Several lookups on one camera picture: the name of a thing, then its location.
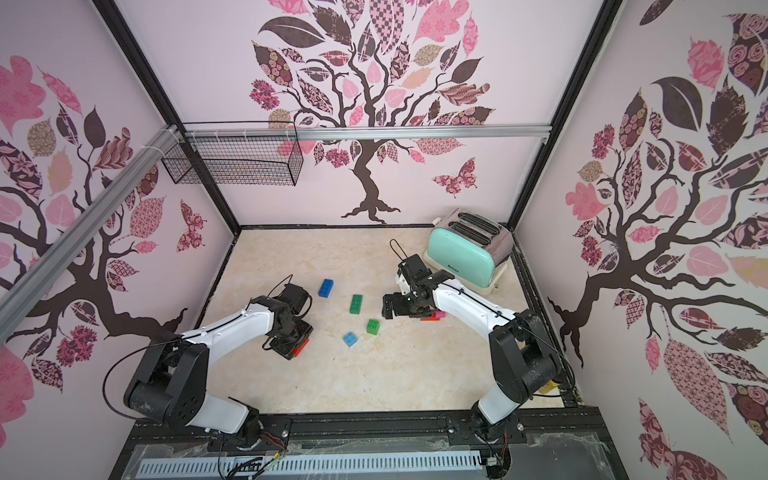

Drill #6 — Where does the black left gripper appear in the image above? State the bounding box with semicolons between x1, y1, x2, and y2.
273;315;317;360

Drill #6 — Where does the small green lego brick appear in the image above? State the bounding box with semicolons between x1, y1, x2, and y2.
366;319;380;335

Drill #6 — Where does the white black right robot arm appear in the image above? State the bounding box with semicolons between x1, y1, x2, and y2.
382;273;568;437

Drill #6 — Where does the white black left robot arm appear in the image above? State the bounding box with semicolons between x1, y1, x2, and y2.
123;286;313;449

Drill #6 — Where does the long green lego brick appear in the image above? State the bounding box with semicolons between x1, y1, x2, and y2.
349;294;363;315

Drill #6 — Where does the small light blue lego brick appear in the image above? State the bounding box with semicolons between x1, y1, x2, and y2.
342;332;358;347

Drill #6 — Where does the long blue lego brick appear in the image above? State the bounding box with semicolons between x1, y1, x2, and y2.
318;279;334;298

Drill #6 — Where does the mint green toaster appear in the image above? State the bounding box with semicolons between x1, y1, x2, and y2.
424;208;514;294

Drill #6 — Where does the yellow mug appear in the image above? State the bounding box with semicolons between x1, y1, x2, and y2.
535;381;561;397

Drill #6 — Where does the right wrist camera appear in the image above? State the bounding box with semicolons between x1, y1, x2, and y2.
398;254;432;285

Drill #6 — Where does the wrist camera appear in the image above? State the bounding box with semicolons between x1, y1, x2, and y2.
398;254;432;285
276;283;312;316

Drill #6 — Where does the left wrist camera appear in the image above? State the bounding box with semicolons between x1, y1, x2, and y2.
276;283;312;316

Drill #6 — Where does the white slotted cable duct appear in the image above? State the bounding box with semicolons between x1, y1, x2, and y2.
134;451;485;479

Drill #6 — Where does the black wire basket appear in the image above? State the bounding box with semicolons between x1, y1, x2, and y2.
162;120;304;186

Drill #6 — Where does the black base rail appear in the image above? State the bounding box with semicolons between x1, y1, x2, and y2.
121;407;613;454

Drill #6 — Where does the aluminium rail back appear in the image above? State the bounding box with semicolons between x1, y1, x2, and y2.
184;123;552;141

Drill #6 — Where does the aluminium rail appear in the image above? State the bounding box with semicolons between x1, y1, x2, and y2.
184;123;552;141
1;125;181;341

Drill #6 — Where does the aluminium rail left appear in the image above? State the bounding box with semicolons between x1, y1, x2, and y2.
1;125;181;341

